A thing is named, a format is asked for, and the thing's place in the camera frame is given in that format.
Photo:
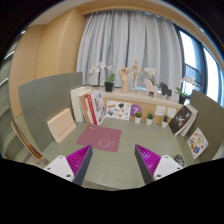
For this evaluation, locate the left small potted succulent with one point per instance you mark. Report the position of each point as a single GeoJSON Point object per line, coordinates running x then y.
{"type": "Point", "coordinates": [138, 117]}

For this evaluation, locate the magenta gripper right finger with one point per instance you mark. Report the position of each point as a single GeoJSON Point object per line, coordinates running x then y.
{"type": "Point", "coordinates": [154, 167]}

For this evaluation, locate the white orchid behind horse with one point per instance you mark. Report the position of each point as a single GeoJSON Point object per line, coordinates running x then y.
{"type": "Point", "coordinates": [151, 72]}

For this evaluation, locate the purple round number sign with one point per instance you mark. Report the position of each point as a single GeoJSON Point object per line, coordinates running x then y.
{"type": "Point", "coordinates": [134, 109]}

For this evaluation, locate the colourful sticker card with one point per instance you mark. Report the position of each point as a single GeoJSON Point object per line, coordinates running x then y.
{"type": "Point", "coordinates": [197, 143]}

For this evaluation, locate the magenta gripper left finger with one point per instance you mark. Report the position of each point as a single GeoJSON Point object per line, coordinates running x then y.
{"type": "Point", "coordinates": [73, 167]}

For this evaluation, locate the right white orchid pot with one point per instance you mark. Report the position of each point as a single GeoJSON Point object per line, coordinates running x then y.
{"type": "Point", "coordinates": [188, 83]}

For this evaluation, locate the white book stack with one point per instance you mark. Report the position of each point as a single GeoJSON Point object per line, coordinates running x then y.
{"type": "Point", "coordinates": [75, 95]}

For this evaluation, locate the white illustrated card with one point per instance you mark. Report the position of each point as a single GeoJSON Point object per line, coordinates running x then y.
{"type": "Point", "coordinates": [118, 110]}

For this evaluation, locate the wooden hand model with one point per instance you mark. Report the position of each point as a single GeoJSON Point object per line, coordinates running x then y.
{"type": "Point", "coordinates": [124, 75]}

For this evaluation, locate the white orchid black pot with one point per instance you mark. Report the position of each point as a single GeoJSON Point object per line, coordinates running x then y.
{"type": "Point", "coordinates": [109, 76]}

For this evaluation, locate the black leaning book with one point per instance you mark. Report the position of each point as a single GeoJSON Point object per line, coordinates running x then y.
{"type": "Point", "coordinates": [183, 120]}

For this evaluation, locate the wooden mannequin figure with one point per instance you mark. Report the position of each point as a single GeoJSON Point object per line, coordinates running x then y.
{"type": "Point", "coordinates": [136, 70]}

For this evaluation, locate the red white book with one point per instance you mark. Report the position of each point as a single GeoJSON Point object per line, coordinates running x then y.
{"type": "Point", "coordinates": [96, 105]}

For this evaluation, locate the wooden chair back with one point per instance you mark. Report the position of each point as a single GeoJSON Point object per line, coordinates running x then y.
{"type": "Point", "coordinates": [26, 143]}

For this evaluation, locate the grey curtain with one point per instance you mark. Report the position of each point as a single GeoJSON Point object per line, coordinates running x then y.
{"type": "Point", "coordinates": [124, 38]}

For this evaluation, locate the right small potted succulent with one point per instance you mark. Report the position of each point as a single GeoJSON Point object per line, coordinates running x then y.
{"type": "Point", "coordinates": [165, 121]}

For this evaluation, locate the green right divider panel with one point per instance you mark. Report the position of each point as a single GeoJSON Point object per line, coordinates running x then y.
{"type": "Point", "coordinates": [210, 120]}

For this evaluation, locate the green divider panel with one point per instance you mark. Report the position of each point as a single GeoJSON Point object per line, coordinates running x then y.
{"type": "Point", "coordinates": [44, 98]}
{"type": "Point", "coordinates": [210, 120]}

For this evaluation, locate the grey computer mouse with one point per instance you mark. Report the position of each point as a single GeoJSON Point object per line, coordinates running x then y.
{"type": "Point", "coordinates": [179, 159]}

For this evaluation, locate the green left divider panel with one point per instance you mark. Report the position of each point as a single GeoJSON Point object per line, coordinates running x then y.
{"type": "Point", "coordinates": [44, 98]}

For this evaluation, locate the small potted succulent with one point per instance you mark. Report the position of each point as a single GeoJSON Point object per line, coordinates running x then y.
{"type": "Point", "coordinates": [165, 121]}
{"type": "Point", "coordinates": [138, 117]}
{"type": "Point", "coordinates": [149, 119]}

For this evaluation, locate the pink mouse pad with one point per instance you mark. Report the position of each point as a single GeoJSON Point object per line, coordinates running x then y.
{"type": "Point", "coordinates": [101, 138]}

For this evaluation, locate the pink toy horse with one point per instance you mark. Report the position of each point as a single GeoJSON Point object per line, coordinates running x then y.
{"type": "Point", "coordinates": [150, 88]}

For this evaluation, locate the black toy horse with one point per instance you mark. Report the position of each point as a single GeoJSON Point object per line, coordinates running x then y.
{"type": "Point", "coordinates": [165, 90]}

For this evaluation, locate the middle small potted succulent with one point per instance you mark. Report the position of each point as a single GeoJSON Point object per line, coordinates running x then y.
{"type": "Point", "coordinates": [149, 119]}

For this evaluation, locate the wooden shelf ledge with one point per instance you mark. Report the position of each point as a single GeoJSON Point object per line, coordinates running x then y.
{"type": "Point", "coordinates": [148, 104]}

